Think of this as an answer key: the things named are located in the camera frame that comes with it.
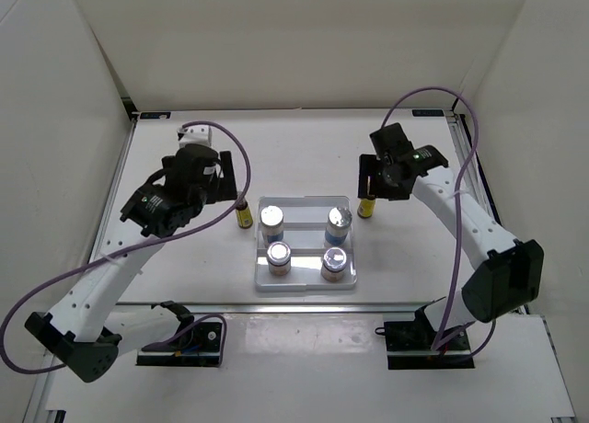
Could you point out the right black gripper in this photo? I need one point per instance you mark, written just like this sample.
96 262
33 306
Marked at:
367 168

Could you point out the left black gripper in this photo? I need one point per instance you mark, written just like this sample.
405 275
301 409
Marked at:
225 185

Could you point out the yellow small bottle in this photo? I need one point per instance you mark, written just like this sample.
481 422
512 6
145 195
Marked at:
243 214
366 207

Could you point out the silver-lid shaker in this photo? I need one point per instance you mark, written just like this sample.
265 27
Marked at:
338 225
271 224

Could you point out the white-lid sauce jar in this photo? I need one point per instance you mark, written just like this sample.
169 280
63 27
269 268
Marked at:
334 262
279 258

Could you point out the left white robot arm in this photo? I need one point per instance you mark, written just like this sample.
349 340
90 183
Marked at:
81 330

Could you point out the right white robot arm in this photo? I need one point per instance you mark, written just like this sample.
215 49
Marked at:
507 271

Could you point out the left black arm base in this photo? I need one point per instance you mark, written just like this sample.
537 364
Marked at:
200 344

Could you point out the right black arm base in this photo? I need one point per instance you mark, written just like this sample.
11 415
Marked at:
409 342

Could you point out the white tiered plastic tray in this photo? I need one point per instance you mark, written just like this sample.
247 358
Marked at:
304 227

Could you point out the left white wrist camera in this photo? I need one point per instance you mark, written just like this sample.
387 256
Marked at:
200 134

